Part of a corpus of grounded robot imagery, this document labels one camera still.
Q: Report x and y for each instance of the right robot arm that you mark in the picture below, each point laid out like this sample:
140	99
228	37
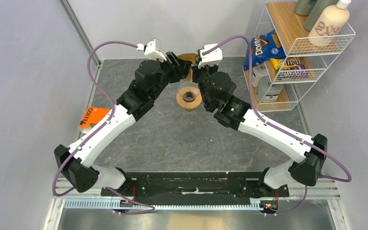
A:
306	153

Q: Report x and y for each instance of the aluminium frame post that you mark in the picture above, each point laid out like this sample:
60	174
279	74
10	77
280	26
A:
69	11

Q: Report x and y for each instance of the yellow m&m candy bag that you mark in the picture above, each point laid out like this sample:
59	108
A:
289	67

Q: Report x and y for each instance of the clear glass dripper cone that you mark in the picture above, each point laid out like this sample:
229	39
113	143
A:
189	91

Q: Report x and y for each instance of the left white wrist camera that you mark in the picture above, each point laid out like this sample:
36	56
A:
151	50

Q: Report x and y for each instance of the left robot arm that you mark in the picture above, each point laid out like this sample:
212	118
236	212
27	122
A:
76	161

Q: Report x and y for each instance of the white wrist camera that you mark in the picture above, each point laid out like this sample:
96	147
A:
209	56
151	50

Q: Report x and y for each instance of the cream pump lotion bottle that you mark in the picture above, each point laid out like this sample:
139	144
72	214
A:
329	23

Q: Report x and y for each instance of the white wire shelf rack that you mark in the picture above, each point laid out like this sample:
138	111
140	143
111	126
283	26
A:
278	15

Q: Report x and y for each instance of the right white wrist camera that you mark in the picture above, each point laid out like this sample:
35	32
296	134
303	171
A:
209	56

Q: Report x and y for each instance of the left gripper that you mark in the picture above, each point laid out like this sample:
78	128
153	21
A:
180	68

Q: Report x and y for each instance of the blue doritos chip bag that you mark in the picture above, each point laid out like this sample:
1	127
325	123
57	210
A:
265	47

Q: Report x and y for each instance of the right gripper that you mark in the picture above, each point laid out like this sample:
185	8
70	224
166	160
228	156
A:
196	71

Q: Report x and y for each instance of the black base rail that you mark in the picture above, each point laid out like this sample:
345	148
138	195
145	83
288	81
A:
198	188

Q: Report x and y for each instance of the orange coffee filter box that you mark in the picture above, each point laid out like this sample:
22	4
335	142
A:
91	117

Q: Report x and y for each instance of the single brown paper filter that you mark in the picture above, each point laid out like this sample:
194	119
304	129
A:
192	58

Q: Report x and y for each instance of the green pump bottle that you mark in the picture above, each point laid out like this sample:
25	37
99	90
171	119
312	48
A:
304	7
317	10

